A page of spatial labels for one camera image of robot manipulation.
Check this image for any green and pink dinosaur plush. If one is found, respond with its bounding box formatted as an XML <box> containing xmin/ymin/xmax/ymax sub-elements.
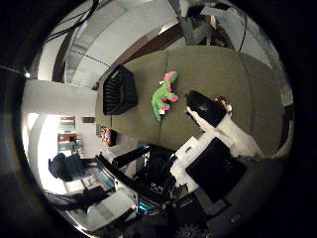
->
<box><xmin>151</xmin><ymin>70</ymin><xmax>180</xmax><ymax>123</ymax></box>

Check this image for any pile of colourful plush toys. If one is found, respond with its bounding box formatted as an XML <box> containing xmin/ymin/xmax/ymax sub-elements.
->
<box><xmin>99</xmin><ymin>126</ymin><xmax>119</xmax><ymax>148</ymax></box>

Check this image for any black slatted container basket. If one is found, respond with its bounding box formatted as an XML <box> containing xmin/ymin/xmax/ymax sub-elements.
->
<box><xmin>102</xmin><ymin>64</ymin><xmax>140</xmax><ymax>116</ymax></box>

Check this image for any black equipment rack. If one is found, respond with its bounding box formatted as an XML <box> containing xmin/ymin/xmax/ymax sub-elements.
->
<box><xmin>94</xmin><ymin>143</ymin><xmax>178</xmax><ymax>206</ymax></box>

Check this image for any person in dark clothes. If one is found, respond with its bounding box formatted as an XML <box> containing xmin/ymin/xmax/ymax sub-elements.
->
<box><xmin>48</xmin><ymin>152</ymin><xmax>97</xmax><ymax>182</ymax></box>

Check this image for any thin black hanging cable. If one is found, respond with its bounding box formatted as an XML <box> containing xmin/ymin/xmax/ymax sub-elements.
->
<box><xmin>238</xmin><ymin>13</ymin><xmax>249</xmax><ymax>54</ymax></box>

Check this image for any black cable loop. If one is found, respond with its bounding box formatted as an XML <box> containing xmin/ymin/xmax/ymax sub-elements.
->
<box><xmin>45</xmin><ymin>0</ymin><xmax>101</xmax><ymax>44</ymax></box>

